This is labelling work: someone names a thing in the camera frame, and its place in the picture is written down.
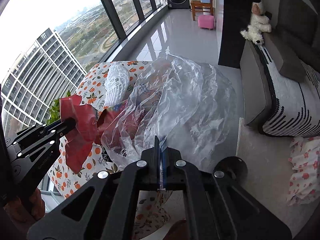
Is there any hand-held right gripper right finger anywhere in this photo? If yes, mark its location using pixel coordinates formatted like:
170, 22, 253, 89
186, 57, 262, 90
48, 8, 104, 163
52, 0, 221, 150
160, 137, 293, 240

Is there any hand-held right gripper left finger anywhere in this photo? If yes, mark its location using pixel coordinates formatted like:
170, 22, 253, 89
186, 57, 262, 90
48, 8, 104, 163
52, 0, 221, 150
27, 135, 162, 240

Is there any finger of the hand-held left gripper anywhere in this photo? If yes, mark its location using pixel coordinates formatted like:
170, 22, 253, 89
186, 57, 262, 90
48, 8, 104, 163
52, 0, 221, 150
14, 118, 77, 147
14, 125, 77, 188

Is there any red wrapper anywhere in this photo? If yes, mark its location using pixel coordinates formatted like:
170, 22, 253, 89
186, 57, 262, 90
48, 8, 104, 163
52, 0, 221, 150
59, 94, 118, 174

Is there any clear plastic bag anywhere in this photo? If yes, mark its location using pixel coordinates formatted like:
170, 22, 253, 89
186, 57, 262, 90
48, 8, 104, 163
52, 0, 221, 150
101, 54, 237, 170

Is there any green potted plant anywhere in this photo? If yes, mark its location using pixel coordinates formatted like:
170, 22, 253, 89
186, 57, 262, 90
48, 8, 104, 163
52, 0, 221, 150
46, 90, 72, 125

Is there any high-rise apartment building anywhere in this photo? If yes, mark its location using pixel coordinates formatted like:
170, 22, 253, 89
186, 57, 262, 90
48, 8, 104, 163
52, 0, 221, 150
1, 28, 87, 128

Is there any table with orange-print cloth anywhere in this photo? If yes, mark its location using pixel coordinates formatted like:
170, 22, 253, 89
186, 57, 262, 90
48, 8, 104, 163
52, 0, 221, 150
46, 60, 173, 239

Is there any person's leg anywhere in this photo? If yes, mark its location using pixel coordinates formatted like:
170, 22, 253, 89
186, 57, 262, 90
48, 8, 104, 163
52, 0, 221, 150
165, 219, 188, 240

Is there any beige rug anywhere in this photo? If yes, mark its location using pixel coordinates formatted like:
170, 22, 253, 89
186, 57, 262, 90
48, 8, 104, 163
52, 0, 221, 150
236, 117, 320, 233

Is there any white black-striped blanket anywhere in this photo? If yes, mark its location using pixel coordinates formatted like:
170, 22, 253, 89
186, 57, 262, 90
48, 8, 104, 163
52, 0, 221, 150
257, 42, 320, 138

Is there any pink stool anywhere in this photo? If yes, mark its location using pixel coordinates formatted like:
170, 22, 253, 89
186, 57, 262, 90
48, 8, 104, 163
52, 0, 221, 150
198, 15, 215, 30

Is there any white floral cloth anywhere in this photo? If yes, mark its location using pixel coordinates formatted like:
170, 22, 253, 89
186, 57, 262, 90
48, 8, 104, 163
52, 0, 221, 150
286, 136, 320, 205

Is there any wooden chair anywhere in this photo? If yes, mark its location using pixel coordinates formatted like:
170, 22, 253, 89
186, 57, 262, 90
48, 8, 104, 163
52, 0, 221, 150
190, 0, 216, 21

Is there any white plush dog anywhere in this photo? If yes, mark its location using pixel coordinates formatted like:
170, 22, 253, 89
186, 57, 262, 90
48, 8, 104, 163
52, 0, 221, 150
240, 0, 272, 46

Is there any grey sofa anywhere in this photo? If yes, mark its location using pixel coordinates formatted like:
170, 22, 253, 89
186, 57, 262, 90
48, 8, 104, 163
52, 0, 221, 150
240, 0, 320, 130

